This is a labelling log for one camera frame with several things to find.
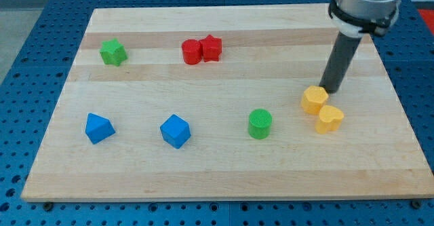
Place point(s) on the blue triangle block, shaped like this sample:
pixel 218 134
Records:
pixel 98 128

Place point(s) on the green star block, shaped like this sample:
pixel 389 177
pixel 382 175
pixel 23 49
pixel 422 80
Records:
pixel 113 52

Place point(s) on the wooden board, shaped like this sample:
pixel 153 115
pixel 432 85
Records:
pixel 270 55

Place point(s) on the green cylinder block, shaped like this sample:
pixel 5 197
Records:
pixel 259 125

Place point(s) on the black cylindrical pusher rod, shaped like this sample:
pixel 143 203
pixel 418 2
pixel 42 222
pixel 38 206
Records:
pixel 338 63

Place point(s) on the red star block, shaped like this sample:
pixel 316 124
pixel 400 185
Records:
pixel 211 48

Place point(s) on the yellow hexagon block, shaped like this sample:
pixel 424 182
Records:
pixel 313 98

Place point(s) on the red cylinder block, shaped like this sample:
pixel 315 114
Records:
pixel 191 51

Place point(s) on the blue cube block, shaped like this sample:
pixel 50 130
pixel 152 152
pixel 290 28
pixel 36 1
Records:
pixel 175 131

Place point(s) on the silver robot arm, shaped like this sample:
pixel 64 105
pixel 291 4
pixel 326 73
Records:
pixel 355 18

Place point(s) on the yellow heart block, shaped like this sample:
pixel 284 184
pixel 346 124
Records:
pixel 329 119

